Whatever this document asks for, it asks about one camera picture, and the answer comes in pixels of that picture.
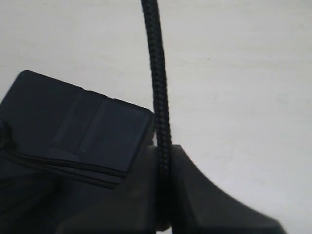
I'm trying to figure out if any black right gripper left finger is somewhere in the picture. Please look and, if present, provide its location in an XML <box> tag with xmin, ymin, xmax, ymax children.
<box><xmin>58</xmin><ymin>146</ymin><xmax>158</xmax><ymax>234</ymax></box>

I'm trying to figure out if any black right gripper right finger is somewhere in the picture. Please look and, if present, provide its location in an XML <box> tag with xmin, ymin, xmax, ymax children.
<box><xmin>171</xmin><ymin>145</ymin><xmax>284</xmax><ymax>234</ymax></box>

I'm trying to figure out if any black plastic carrying case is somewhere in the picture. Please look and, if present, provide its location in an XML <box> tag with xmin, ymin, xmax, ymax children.
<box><xmin>0</xmin><ymin>70</ymin><xmax>154</xmax><ymax>234</ymax></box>

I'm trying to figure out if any black cord with loop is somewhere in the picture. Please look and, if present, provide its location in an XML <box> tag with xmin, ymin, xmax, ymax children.
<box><xmin>140</xmin><ymin>0</ymin><xmax>175</xmax><ymax>234</ymax></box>

